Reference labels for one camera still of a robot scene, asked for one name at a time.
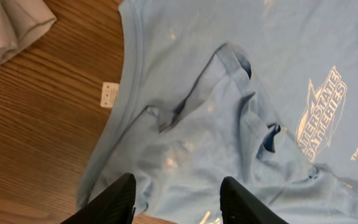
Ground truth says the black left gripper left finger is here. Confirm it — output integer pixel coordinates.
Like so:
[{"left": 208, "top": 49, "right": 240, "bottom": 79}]
[{"left": 62, "top": 173, "right": 136, "bottom": 224}]

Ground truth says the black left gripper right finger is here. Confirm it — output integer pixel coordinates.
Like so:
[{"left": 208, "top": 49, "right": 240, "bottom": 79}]
[{"left": 220, "top": 176, "right": 287, "bottom": 224}]

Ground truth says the light blue t-shirt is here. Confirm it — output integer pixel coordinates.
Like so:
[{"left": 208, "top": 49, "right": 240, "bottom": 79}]
[{"left": 76, "top": 0, "right": 358, "bottom": 223}]

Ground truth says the beige folded garment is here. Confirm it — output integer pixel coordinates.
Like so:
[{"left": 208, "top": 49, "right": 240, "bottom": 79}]
[{"left": 0, "top": 0, "right": 57, "bottom": 65}]

